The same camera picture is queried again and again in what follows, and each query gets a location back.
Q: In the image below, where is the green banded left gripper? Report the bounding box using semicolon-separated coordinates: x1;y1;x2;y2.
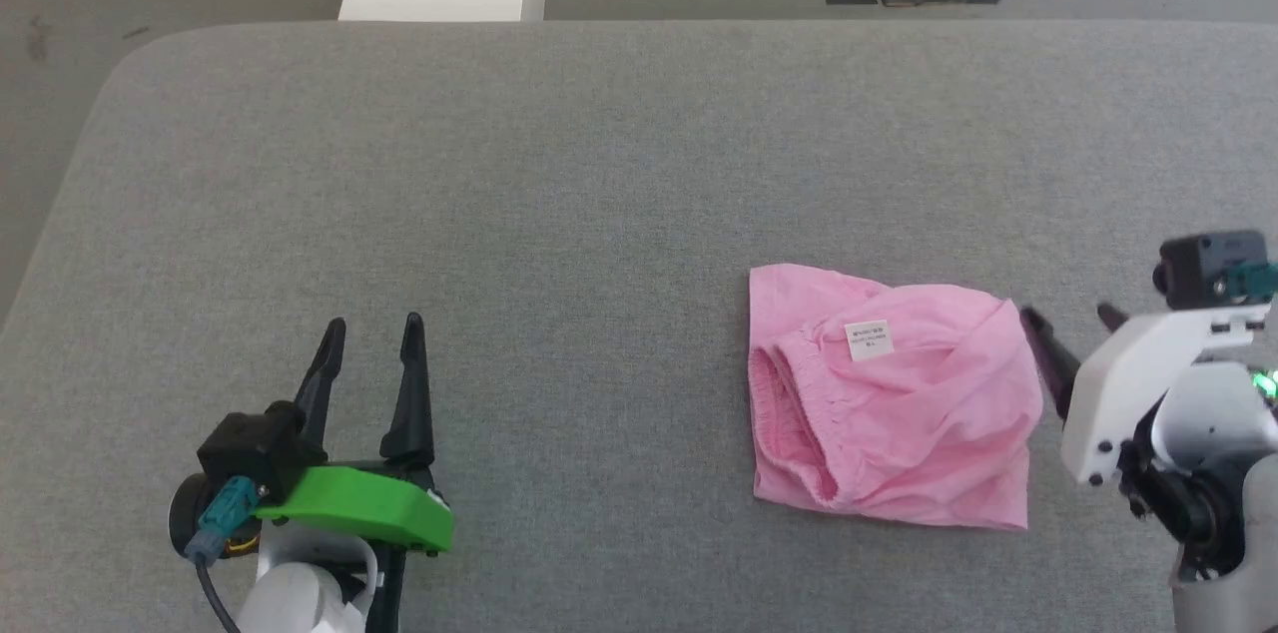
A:
255;312;455;633

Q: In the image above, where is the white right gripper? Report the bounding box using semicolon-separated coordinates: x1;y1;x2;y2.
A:
1019;304;1278;574

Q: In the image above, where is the pink garment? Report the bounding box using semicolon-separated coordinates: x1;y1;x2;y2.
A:
747;264;1044;531

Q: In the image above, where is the grey fabric sofa cushion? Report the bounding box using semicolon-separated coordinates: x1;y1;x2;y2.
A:
0;19;1278;633

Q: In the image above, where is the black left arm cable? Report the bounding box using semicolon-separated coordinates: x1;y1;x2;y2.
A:
183;476;259;633

